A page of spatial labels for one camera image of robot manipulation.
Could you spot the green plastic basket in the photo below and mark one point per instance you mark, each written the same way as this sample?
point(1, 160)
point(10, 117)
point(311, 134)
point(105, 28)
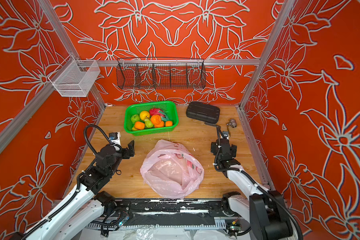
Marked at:
point(167, 106)

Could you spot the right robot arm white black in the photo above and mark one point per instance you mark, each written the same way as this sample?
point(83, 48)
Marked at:
point(263, 209)

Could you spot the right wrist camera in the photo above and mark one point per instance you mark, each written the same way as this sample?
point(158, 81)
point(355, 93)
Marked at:
point(226, 134)

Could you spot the small metal fitting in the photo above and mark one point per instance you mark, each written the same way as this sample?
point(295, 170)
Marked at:
point(232, 123)

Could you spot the orange fruit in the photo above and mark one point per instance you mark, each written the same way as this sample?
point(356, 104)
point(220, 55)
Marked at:
point(139, 125)
point(160, 124)
point(156, 119)

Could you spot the green apple fruit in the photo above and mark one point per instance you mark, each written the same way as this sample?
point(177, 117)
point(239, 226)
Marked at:
point(135, 118)

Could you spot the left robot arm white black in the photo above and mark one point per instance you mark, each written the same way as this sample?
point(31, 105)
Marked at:
point(86, 201)

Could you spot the black wire wall basket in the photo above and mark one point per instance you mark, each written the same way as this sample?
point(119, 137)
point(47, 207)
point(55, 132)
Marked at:
point(161, 74)

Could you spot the red green dragon fruit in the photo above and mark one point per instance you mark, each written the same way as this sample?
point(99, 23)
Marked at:
point(159, 112)

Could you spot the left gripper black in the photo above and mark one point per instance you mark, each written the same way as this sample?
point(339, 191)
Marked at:
point(127, 154)

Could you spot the black plastic case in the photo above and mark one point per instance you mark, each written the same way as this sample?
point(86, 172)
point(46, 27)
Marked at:
point(203, 112)

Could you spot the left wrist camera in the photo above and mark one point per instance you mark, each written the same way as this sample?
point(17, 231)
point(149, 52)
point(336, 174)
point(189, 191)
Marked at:
point(115, 140)

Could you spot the dark hex key tool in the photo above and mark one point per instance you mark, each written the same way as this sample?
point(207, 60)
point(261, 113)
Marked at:
point(210, 124)

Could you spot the pink plastic bag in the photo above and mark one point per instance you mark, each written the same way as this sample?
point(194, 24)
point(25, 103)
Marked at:
point(171, 170)

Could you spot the green pear fruit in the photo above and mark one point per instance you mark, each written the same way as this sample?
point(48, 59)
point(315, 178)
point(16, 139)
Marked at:
point(148, 123)

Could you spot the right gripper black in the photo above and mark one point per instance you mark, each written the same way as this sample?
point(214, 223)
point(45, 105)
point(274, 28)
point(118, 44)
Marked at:
point(214, 148)

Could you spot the white wire mesh basket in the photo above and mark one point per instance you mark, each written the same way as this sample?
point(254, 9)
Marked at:
point(74, 78)

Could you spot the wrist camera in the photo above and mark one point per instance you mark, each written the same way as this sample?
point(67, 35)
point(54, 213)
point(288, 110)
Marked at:
point(115, 140)
point(226, 134)

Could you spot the yellow lemon fruit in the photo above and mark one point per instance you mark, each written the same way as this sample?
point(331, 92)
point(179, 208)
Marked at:
point(144, 115)

